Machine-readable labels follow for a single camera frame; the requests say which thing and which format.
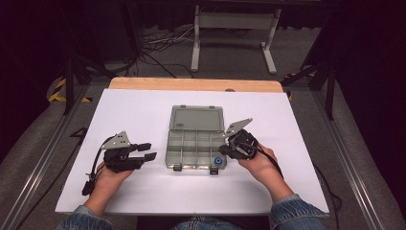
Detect person's legs in jeans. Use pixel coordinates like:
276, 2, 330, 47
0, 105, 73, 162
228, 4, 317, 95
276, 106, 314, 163
170, 216, 238, 230

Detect tinted transparent compartment box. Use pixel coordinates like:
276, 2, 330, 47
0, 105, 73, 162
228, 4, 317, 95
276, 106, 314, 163
165, 104, 229, 176

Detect yellow black floor tape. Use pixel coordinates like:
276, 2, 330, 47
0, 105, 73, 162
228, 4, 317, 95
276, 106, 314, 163
47, 78, 93, 104

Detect bundle of floor cables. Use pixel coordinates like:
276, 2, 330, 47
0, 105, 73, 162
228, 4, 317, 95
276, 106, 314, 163
136, 25, 199, 80

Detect black tripod stand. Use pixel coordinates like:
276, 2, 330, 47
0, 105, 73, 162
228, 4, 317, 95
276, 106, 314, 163
62, 52, 117, 116
281, 59, 337, 121

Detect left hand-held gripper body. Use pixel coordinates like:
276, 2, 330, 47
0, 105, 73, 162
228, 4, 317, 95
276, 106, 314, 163
101, 130, 145, 174

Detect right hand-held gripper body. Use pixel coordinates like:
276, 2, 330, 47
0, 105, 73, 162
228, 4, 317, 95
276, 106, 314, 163
224, 118, 259, 161

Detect white metal stand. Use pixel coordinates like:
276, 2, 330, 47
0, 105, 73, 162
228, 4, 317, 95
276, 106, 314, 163
190, 4, 282, 76

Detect black floor cable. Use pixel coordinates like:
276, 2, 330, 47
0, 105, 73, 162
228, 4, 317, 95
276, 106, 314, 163
313, 163, 343, 230

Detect hand-held gripper cable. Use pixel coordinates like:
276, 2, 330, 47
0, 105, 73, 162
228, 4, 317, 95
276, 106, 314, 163
253, 144, 284, 179
81, 136, 113, 196

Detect left hand-held gripper cable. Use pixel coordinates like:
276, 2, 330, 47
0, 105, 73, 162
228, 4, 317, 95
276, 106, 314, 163
81, 136, 113, 196

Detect aluminium floor rail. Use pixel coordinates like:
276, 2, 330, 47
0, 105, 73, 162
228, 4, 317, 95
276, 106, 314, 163
0, 85, 94, 230
309, 89, 388, 230

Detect person's left hand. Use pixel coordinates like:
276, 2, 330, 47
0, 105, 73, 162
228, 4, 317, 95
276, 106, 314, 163
95, 162, 134, 193

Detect white table board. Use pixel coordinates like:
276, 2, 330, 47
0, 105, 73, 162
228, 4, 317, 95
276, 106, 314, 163
55, 88, 330, 216

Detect person's right hand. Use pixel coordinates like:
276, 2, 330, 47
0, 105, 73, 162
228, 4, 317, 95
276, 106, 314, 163
238, 144, 283, 190

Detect right hand-held gripper cable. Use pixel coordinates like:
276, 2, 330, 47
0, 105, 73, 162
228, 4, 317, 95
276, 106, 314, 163
253, 144, 284, 179

